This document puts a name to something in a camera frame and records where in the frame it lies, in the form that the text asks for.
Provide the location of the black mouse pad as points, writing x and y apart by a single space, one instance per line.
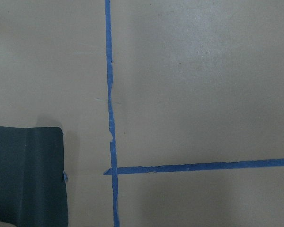
32 179

